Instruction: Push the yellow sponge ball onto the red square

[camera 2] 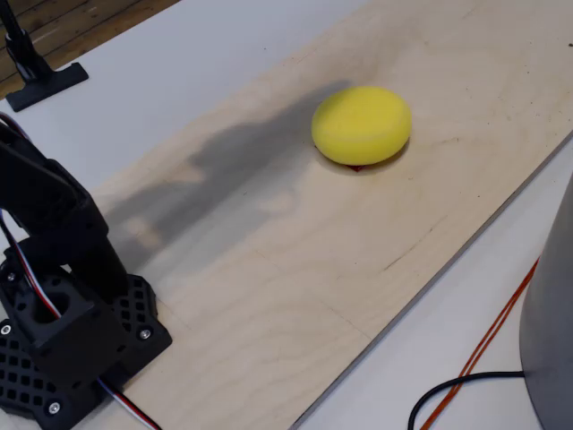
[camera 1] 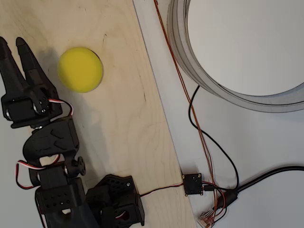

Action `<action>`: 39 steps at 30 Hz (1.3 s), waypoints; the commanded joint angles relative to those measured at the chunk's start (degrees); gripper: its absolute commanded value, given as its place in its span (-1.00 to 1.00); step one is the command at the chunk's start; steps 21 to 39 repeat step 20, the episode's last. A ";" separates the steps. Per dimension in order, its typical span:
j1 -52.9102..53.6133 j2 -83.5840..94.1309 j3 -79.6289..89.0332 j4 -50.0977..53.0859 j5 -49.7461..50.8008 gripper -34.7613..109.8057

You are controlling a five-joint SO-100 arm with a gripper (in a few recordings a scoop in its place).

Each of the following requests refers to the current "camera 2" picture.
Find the orange twin wire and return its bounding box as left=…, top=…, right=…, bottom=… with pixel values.
left=419, top=257, right=541, bottom=430

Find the white red black arm wire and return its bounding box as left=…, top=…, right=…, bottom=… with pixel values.
left=0, top=111, right=63, bottom=320

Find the black stand foot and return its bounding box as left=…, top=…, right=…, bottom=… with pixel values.
left=0, top=0, right=90, bottom=113

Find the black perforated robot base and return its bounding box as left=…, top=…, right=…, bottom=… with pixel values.
left=0, top=257, right=174, bottom=430

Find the thin black cable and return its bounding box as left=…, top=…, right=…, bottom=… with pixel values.
left=406, top=370, right=527, bottom=430

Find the white red black servo cable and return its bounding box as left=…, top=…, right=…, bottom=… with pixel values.
left=96, top=377, right=163, bottom=430

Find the light plywood board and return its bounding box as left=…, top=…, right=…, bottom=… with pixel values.
left=82, top=0, right=573, bottom=430

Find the yellow round sponge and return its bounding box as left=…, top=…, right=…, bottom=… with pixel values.
left=311, top=85, right=413, bottom=167

